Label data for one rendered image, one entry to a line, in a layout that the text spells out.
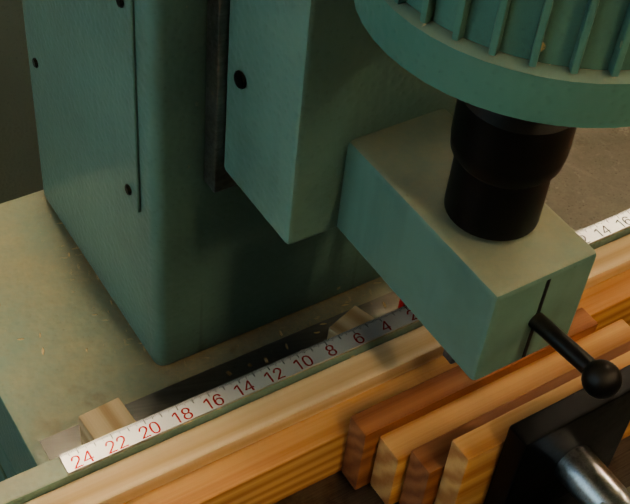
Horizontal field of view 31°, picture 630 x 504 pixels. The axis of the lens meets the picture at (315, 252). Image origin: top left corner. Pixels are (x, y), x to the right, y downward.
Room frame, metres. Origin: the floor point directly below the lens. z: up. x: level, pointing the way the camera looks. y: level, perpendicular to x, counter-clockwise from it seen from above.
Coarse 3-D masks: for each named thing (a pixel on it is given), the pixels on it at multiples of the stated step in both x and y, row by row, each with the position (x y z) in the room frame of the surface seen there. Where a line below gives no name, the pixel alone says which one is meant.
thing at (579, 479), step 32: (544, 416) 0.38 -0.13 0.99; (576, 416) 0.38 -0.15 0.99; (608, 416) 0.40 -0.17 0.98; (512, 448) 0.37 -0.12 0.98; (544, 448) 0.37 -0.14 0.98; (576, 448) 0.39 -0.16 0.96; (608, 448) 0.41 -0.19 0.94; (512, 480) 0.36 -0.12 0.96; (544, 480) 0.38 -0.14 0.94; (576, 480) 0.37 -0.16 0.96; (608, 480) 0.37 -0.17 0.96
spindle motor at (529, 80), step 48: (384, 0) 0.41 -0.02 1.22; (432, 0) 0.39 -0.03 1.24; (480, 0) 0.38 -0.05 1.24; (528, 0) 0.37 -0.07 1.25; (576, 0) 0.37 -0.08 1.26; (624, 0) 0.37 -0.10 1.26; (384, 48) 0.40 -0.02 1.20; (432, 48) 0.38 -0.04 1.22; (480, 48) 0.38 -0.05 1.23; (528, 48) 0.37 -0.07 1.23; (576, 48) 0.37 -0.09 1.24; (624, 48) 0.37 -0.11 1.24; (480, 96) 0.37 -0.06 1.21; (528, 96) 0.37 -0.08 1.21; (576, 96) 0.37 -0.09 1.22; (624, 96) 0.37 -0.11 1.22
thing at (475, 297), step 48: (384, 144) 0.50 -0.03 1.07; (432, 144) 0.51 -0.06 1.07; (384, 192) 0.47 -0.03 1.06; (432, 192) 0.47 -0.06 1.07; (384, 240) 0.47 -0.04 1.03; (432, 240) 0.44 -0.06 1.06; (480, 240) 0.43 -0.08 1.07; (528, 240) 0.44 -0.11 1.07; (576, 240) 0.44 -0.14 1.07; (432, 288) 0.43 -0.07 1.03; (480, 288) 0.40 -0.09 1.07; (528, 288) 0.41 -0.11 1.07; (576, 288) 0.43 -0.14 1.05; (480, 336) 0.40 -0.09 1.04; (528, 336) 0.41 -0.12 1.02
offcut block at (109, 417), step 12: (96, 408) 0.47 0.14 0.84; (108, 408) 0.47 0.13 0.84; (120, 408) 0.47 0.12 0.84; (84, 420) 0.46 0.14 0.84; (96, 420) 0.46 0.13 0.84; (108, 420) 0.46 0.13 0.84; (120, 420) 0.46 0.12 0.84; (132, 420) 0.46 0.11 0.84; (84, 432) 0.45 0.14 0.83; (96, 432) 0.45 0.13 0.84; (108, 432) 0.45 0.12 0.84
